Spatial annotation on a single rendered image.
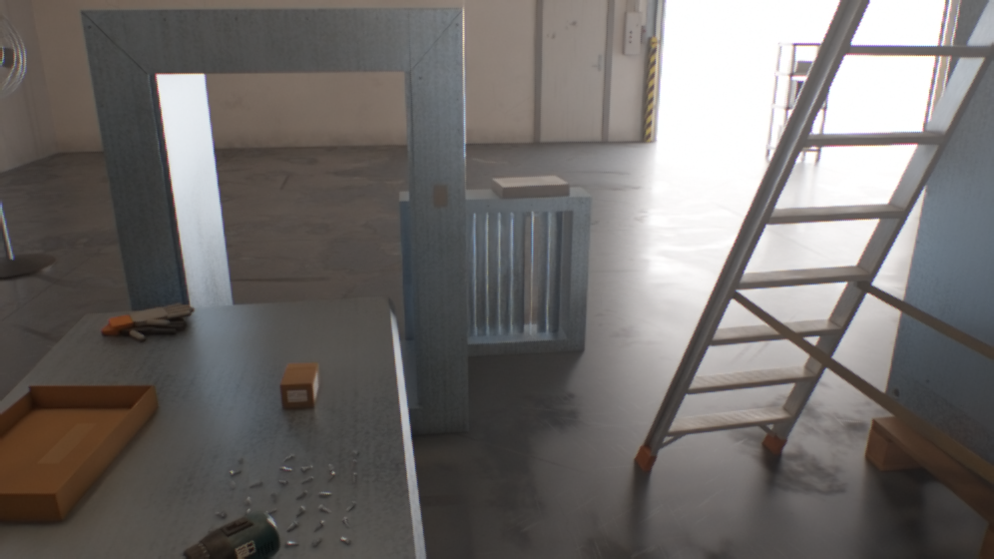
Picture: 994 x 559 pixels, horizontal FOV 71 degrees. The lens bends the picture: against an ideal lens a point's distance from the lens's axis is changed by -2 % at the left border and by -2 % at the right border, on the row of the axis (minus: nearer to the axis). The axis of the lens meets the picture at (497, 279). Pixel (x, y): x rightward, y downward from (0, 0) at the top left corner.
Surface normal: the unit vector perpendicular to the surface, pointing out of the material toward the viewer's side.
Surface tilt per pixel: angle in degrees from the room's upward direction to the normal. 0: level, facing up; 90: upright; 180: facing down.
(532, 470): 0
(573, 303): 90
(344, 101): 90
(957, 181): 90
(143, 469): 0
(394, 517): 0
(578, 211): 90
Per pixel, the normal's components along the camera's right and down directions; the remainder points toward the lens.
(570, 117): 0.12, 0.33
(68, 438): 0.00, -0.95
